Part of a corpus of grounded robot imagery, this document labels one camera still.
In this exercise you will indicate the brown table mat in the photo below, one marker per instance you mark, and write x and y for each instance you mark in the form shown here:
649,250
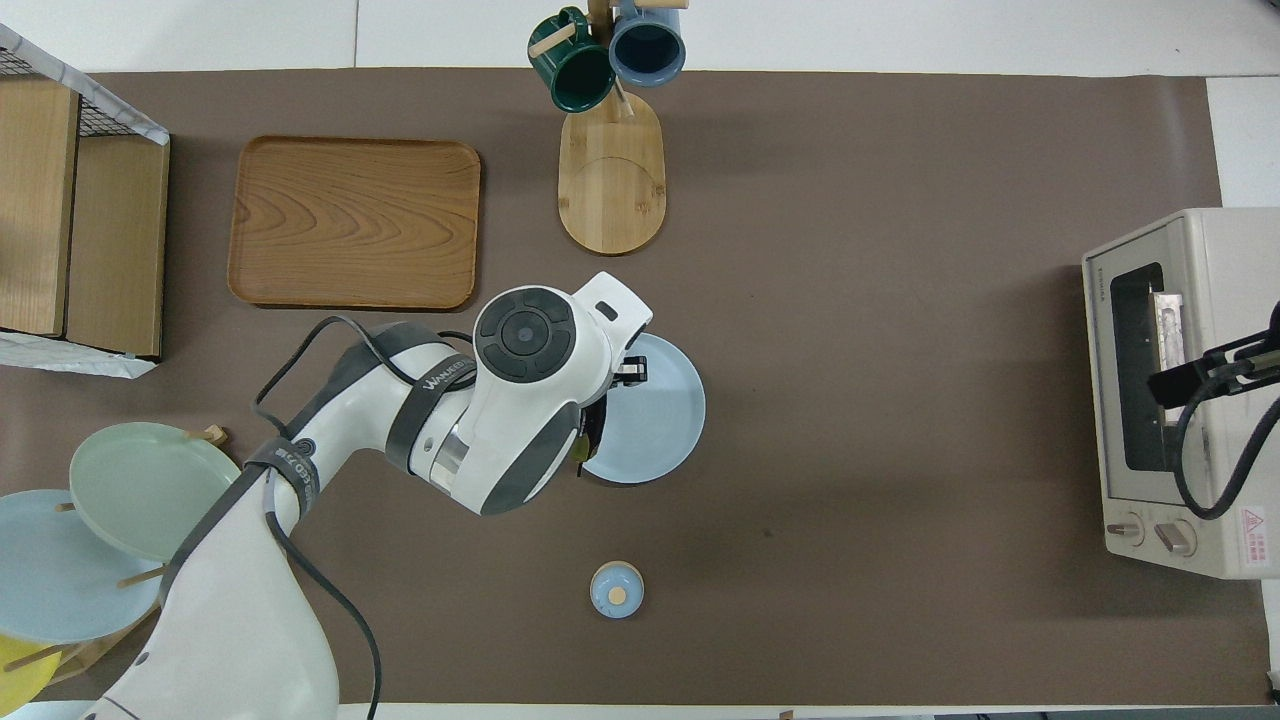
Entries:
850,400

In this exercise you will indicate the wooden plate rack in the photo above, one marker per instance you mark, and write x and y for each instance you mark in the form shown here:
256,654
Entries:
210,434

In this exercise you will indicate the blue mug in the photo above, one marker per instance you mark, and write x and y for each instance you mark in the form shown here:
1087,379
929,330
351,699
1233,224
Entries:
647,50

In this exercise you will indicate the light blue racked plate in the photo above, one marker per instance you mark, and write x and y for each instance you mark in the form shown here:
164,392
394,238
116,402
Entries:
60,580

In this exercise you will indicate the glass oven door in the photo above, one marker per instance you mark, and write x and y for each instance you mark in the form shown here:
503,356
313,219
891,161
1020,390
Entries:
1105,400

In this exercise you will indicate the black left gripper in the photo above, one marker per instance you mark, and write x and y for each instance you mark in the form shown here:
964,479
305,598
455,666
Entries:
630,362

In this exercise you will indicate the rectangular wooden tray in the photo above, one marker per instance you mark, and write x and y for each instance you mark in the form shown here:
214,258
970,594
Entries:
350,220

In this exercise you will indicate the wooden stepped shelf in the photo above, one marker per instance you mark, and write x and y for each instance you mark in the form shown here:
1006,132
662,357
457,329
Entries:
110,230

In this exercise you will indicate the light blue serving plate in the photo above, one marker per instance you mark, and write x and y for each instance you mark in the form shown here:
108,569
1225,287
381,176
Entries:
660,420

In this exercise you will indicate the dark green mug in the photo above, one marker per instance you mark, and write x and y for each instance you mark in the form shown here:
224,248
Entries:
585,75

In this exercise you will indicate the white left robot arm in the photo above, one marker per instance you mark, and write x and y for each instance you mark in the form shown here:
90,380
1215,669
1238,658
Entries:
520,400

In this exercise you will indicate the pale green plate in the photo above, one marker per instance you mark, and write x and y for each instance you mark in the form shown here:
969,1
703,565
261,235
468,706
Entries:
150,490

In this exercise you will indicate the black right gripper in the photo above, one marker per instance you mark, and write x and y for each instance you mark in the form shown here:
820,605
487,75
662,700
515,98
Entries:
1180,382

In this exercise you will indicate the beige toaster oven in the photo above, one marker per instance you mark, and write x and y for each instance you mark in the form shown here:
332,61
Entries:
1240,450

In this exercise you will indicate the yellow plate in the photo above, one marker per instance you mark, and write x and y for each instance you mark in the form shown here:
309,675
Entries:
20,680

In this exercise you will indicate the wooden mug tree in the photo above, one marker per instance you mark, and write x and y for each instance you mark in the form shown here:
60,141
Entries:
612,190

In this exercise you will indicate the round oven knob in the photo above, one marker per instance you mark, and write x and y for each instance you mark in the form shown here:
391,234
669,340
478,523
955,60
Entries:
1176,538
1127,530

